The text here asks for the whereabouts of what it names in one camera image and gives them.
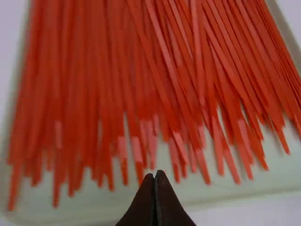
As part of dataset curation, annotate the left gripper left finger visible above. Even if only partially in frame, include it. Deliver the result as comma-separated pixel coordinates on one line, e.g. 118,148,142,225
115,173,156,226

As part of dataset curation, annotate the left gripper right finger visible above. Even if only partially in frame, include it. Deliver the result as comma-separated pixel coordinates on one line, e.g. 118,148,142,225
154,169,197,226

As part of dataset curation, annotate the pale tray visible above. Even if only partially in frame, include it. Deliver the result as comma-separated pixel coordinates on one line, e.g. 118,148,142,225
0,14,301,226

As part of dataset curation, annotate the row of orange cable ties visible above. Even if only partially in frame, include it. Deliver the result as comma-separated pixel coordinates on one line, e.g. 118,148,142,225
7,0,301,212

